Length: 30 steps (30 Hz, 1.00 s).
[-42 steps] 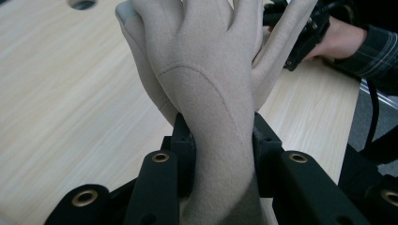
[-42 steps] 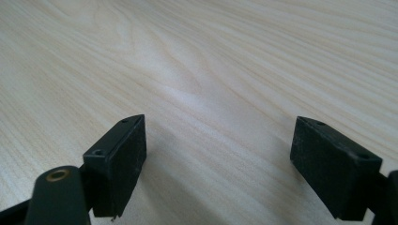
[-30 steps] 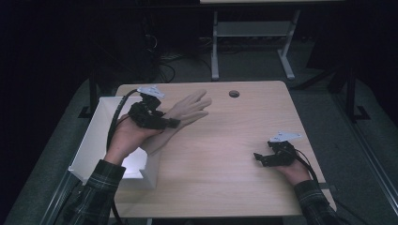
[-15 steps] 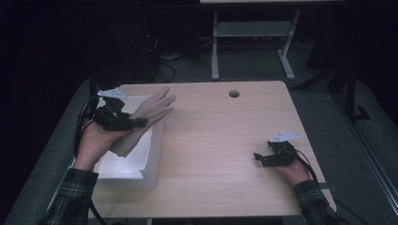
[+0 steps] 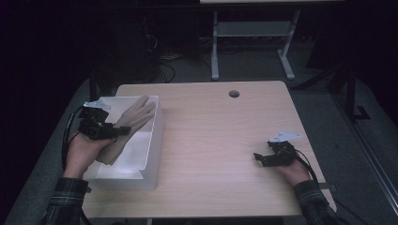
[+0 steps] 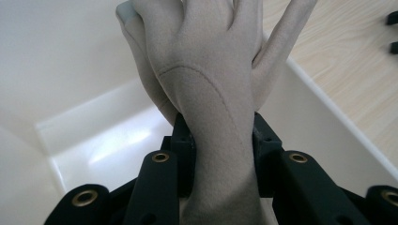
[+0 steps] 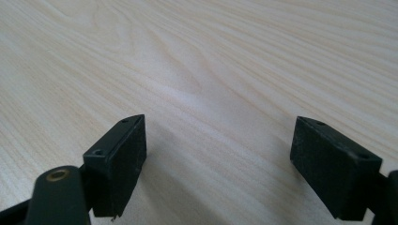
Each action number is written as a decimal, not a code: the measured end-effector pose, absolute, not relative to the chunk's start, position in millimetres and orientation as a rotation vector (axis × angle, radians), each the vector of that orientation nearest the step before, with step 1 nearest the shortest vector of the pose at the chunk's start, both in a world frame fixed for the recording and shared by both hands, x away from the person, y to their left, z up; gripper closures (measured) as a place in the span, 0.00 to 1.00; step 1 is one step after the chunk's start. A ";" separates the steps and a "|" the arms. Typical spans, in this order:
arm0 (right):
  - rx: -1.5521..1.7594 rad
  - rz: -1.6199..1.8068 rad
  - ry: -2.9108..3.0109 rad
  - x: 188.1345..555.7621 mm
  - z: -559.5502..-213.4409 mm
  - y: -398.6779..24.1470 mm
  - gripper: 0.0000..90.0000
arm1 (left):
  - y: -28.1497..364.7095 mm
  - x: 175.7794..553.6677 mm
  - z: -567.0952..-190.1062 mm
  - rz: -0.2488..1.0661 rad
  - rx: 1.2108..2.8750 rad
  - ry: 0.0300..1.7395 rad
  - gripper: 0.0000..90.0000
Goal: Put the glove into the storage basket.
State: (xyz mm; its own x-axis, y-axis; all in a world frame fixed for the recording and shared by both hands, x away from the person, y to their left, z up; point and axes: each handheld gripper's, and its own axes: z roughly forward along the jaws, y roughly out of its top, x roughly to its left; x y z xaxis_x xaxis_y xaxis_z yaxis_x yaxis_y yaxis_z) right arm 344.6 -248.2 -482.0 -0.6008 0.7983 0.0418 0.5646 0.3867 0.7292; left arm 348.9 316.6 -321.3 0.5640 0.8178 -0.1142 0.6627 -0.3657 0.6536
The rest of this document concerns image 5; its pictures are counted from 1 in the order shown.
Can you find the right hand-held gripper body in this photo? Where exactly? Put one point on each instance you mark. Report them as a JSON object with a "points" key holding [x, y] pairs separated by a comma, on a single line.
{"points": [[281, 150]]}

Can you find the dark metal stand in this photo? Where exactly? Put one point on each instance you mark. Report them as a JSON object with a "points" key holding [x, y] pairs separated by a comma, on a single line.
{"points": [[347, 90]]}

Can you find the person's right hand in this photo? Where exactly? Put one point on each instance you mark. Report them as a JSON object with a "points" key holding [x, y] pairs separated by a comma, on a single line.
{"points": [[295, 173]]}

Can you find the white plastic box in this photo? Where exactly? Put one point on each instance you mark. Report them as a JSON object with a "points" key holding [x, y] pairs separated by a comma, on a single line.
{"points": [[140, 156]]}

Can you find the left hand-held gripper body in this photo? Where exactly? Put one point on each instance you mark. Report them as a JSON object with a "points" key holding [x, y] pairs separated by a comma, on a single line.
{"points": [[95, 123]]}

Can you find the grey table grommet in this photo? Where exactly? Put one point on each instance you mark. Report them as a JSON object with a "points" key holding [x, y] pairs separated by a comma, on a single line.
{"points": [[234, 93]]}

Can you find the white metal table frame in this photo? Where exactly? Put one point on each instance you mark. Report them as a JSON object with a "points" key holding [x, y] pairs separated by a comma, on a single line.
{"points": [[253, 29]]}

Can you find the person's left hand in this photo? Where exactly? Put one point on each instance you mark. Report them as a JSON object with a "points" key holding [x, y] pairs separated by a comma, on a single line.
{"points": [[82, 154]]}

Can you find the aluminium rail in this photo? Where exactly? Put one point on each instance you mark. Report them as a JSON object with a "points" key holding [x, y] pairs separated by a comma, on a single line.
{"points": [[369, 162]]}

